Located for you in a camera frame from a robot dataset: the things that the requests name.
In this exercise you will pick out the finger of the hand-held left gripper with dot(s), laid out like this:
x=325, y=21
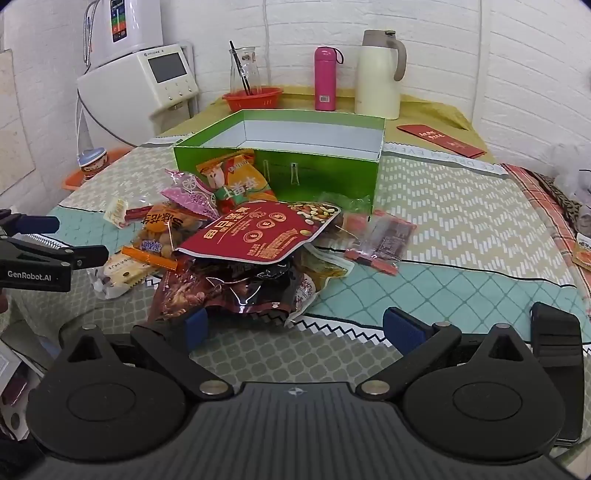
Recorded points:
x=87, y=256
x=37, y=225

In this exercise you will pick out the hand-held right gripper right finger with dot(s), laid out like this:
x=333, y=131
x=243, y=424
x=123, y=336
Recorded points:
x=400, y=325

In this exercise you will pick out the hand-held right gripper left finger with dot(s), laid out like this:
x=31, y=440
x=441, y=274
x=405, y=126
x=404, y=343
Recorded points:
x=196, y=323

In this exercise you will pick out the white biscuit packet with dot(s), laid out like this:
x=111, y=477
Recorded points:
x=120, y=272

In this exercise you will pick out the dark red snack packet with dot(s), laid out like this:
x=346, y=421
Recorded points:
x=231, y=290

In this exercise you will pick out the small white candy packet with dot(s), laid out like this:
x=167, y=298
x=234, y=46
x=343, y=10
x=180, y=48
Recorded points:
x=117, y=212

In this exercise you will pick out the red sausage stick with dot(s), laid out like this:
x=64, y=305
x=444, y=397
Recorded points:
x=138, y=213

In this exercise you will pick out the orange peanut packet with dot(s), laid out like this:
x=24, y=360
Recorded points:
x=157, y=230

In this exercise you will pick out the clear red-edged jerky packet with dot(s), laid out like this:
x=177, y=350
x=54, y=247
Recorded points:
x=355, y=225
x=388, y=240

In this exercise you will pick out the yellow braised egg packet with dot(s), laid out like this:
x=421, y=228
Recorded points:
x=323, y=270

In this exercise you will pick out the red mixed nuts packet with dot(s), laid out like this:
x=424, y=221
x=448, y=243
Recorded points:
x=258, y=230

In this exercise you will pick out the pink snack packet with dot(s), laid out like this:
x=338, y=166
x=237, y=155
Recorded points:
x=189, y=196

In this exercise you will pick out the orange chips packet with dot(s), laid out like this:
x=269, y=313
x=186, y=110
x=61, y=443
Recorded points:
x=240, y=180

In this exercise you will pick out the green cardboard box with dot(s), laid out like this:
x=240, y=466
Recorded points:
x=323, y=180

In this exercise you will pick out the orange plastic tray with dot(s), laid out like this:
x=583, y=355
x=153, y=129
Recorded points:
x=74, y=181

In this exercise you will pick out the cup with blue lid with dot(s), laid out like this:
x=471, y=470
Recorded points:
x=94, y=166

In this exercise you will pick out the white appliance with screen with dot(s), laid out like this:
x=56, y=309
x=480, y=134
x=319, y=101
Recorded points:
x=120, y=92

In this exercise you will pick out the orange plaid cloth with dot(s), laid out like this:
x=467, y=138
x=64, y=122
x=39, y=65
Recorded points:
x=535, y=194

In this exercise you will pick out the red envelope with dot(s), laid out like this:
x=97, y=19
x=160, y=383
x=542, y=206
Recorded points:
x=438, y=138

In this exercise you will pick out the small orange fruit packet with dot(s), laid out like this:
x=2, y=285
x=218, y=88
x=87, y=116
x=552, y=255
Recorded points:
x=584, y=254

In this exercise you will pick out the leopard print cloth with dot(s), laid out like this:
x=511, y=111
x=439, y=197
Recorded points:
x=561, y=198

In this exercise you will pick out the yellow-green cloth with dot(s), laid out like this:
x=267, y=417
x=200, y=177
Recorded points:
x=425, y=113

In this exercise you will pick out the red plastic basket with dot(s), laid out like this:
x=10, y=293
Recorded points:
x=258, y=102

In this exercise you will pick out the clear plastic bag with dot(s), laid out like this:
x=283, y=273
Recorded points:
x=572, y=173

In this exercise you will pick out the cream thermal jug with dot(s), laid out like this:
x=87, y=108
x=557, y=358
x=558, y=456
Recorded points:
x=376, y=83

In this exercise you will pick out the black straw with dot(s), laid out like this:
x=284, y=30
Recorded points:
x=238, y=62

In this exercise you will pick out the glass jar with straw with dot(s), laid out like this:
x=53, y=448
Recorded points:
x=253, y=69

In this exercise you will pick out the pink thermos bottle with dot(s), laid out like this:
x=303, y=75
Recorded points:
x=325, y=78

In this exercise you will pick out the white wall water ioniser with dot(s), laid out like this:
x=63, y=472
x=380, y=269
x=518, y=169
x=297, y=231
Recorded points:
x=134, y=27

